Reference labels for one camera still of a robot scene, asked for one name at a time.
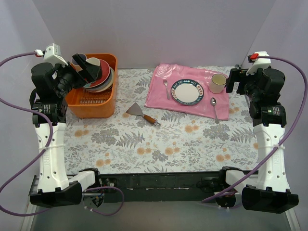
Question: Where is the orange plastic dish bin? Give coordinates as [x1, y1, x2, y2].
[65, 53, 118, 118]

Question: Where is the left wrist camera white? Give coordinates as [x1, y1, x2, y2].
[34, 43, 68, 66]

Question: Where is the iridescent mug pink handle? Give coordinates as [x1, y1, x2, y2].
[71, 53, 87, 72]

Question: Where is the red rim cream plate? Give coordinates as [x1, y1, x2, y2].
[83, 67, 115, 93]

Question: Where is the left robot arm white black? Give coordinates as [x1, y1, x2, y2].
[30, 54, 103, 208]

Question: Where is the round plate dark green rim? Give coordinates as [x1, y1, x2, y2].
[171, 79, 205, 106]

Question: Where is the small silver spoon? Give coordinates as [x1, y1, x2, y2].
[163, 79, 170, 100]

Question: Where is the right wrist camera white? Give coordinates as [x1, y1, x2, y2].
[246, 51, 271, 76]

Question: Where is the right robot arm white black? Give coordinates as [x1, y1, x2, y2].
[226, 67, 299, 214]

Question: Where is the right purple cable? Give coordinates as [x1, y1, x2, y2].
[201, 55, 308, 209]

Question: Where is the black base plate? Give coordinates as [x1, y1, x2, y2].
[99, 170, 229, 202]

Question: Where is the aluminium frame rail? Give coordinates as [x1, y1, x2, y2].
[20, 175, 301, 231]

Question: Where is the pink cloth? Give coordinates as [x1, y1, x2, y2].
[145, 64, 229, 120]

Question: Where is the metal scraper wooden handle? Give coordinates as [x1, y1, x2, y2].
[126, 103, 161, 126]

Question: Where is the floral table mat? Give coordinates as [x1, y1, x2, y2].
[64, 69, 258, 174]

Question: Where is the cream cup teal handle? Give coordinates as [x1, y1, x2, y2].
[86, 57, 101, 66]

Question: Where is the cream mug dark rim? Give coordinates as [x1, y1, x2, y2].
[209, 74, 227, 94]

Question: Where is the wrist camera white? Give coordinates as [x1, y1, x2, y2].
[34, 43, 68, 66]
[246, 51, 271, 76]

